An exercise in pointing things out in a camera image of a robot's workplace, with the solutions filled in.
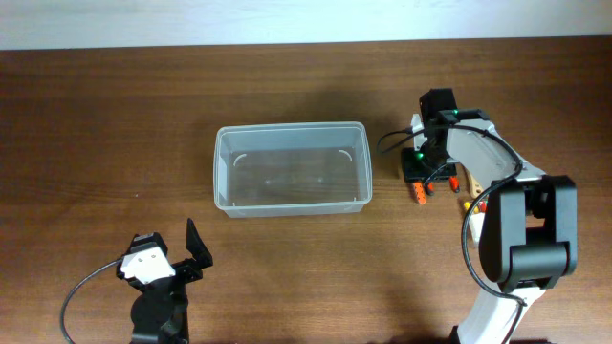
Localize clear plastic container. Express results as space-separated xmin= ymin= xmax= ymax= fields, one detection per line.
xmin=213 ymin=121 xmax=373 ymax=218

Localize orange scraper wooden handle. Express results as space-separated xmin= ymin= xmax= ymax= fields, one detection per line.
xmin=466 ymin=171 xmax=484 ymax=199

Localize small red-handled cutters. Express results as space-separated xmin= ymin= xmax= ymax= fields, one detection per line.
xmin=425 ymin=177 xmax=461 ymax=196

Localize clear case of screwdrivers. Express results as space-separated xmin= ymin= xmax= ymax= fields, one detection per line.
xmin=469 ymin=202 xmax=486 ymax=247

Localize orange socket bit rail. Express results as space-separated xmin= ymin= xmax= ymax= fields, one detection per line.
xmin=412 ymin=182 xmax=426 ymax=205

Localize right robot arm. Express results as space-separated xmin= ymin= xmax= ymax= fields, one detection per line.
xmin=402 ymin=88 xmax=578 ymax=344

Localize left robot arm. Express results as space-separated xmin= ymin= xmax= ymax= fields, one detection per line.
xmin=116 ymin=219 xmax=213 ymax=344

